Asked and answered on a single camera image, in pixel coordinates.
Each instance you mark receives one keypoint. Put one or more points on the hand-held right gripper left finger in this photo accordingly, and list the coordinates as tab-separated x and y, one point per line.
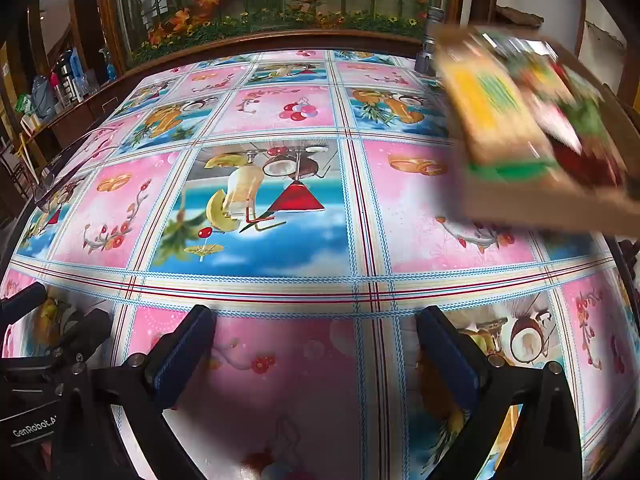
186	355

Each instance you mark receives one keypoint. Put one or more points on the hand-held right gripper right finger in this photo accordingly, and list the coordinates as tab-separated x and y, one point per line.
445	360

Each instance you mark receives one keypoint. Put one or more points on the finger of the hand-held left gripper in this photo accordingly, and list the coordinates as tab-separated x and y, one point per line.
22	301
82	332

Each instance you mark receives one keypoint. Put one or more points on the cardboard box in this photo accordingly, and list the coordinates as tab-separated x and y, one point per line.
520	210

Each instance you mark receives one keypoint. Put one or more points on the wooden sideboard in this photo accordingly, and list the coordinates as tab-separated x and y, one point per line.
85	110

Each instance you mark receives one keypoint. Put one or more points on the blue grey bag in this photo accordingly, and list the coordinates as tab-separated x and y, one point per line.
43	97

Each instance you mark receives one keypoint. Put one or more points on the silver black thermos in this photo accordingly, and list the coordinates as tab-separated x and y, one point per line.
63	82

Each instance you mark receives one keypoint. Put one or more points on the blue carton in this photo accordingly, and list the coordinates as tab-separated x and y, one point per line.
76	72

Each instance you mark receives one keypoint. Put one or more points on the blue spray bottle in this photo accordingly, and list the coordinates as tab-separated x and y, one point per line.
108	65

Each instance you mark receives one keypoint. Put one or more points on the grey metal flashlight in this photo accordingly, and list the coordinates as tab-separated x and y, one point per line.
431	40

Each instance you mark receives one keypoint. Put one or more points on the glass tank with artificial plants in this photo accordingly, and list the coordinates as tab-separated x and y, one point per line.
280	5

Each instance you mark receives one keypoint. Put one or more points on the purple frame eyeglasses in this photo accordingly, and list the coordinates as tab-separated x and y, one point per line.
60	170

